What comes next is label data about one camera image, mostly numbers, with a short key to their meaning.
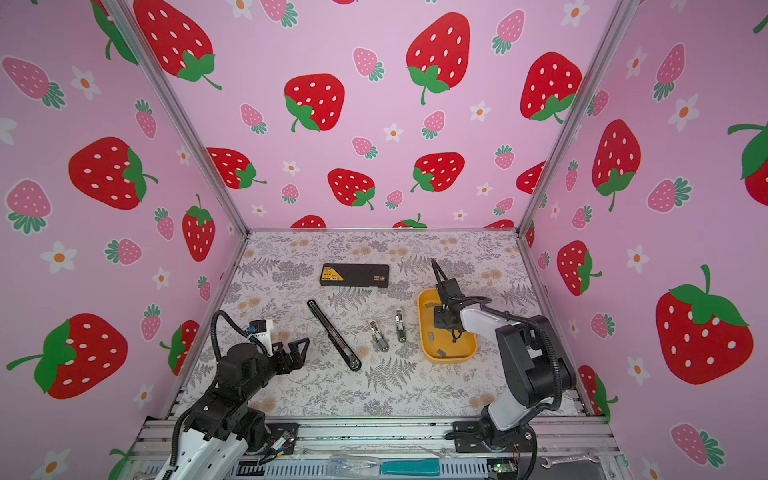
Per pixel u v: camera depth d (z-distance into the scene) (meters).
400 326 0.93
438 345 0.90
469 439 0.73
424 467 0.70
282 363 0.70
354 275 1.04
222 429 0.55
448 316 0.71
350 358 0.86
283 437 0.72
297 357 0.72
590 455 0.71
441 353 0.88
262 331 0.69
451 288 0.76
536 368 0.46
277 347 0.68
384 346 0.89
